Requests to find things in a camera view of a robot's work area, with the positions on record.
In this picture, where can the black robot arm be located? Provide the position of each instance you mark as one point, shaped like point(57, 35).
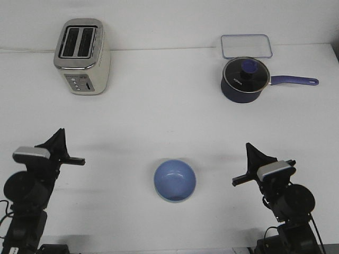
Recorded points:
point(30, 192)
point(291, 204)

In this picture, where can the clear container lid blue rim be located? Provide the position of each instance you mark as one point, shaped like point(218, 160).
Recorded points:
point(246, 45)

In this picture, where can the glass pot lid blue knob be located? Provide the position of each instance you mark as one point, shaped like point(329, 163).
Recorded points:
point(243, 71)

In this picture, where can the dark blue saucepan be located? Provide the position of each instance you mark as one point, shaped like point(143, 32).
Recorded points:
point(240, 96)

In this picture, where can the silver cream two-slot toaster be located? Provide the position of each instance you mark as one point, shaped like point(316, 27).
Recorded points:
point(82, 56)

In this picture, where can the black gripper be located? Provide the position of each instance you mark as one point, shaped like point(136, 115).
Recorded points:
point(273, 184)
point(56, 145)

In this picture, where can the blue bowl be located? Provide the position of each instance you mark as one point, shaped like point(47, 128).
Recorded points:
point(174, 180)

